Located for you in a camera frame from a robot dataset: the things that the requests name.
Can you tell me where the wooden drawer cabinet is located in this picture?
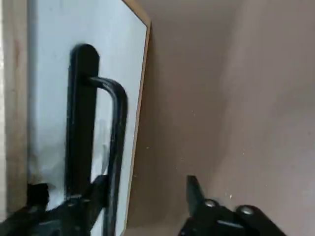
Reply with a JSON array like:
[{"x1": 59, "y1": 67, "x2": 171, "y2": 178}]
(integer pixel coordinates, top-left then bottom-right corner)
[{"x1": 0, "y1": 0, "x2": 28, "y2": 217}]

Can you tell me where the white-front drawer with handle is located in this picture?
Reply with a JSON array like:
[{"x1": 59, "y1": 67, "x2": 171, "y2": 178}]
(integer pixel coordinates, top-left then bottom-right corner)
[{"x1": 26, "y1": 0, "x2": 152, "y2": 236}]

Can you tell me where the black metal drawer handle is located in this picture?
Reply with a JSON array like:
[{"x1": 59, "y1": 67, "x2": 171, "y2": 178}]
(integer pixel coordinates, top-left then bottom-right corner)
[{"x1": 64, "y1": 43, "x2": 129, "y2": 236}]

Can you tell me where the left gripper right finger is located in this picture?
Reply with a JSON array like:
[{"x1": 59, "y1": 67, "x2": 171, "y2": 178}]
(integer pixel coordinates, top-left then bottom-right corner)
[{"x1": 179, "y1": 174, "x2": 290, "y2": 236}]

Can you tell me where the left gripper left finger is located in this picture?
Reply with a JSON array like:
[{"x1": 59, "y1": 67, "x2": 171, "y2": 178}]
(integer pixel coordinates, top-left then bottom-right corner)
[{"x1": 0, "y1": 174, "x2": 110, "y2": 236}]

